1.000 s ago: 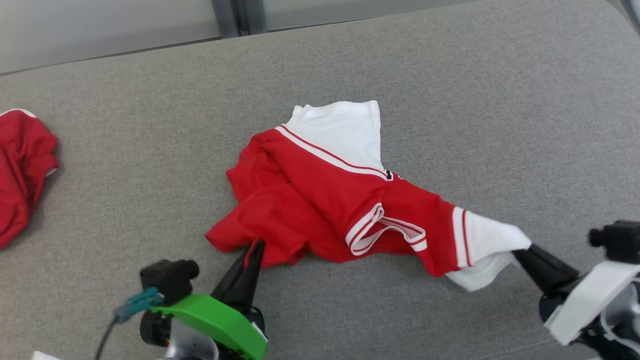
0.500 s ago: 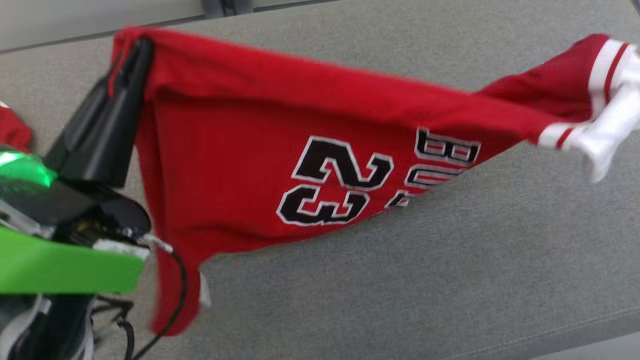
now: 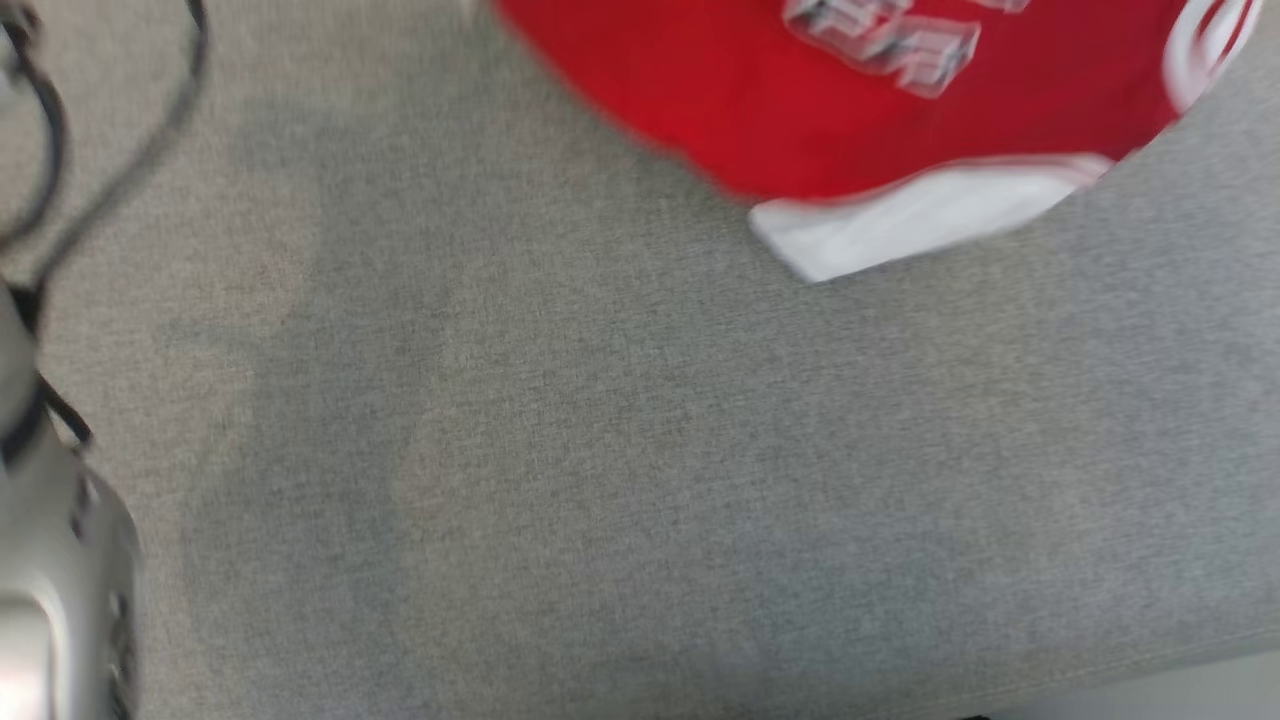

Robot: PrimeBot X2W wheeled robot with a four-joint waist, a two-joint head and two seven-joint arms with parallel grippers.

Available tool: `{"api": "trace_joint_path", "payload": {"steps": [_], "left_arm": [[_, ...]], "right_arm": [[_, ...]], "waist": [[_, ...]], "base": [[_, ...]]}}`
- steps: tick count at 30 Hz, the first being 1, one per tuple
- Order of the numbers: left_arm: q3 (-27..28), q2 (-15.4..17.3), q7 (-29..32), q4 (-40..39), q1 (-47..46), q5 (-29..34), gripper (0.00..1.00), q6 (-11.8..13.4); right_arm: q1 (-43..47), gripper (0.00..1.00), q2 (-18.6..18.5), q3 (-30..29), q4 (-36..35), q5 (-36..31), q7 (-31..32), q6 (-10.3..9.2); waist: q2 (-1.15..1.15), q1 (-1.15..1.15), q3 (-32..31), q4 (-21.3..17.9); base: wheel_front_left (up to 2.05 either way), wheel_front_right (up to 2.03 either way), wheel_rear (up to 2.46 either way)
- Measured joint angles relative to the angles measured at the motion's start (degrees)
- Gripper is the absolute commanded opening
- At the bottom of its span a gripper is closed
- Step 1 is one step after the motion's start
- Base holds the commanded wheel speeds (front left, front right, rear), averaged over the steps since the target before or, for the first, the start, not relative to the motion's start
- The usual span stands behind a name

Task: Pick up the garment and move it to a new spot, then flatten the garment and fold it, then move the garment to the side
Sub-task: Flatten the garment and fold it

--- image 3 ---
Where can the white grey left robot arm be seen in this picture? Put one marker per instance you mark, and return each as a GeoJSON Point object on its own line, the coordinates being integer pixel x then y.
{"type": "Point", "coordinates": [50, 560]}

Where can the red jersey white stripes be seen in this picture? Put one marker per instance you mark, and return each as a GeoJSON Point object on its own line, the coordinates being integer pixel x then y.
{"type": "Point", "coordinates": [760, 90]}

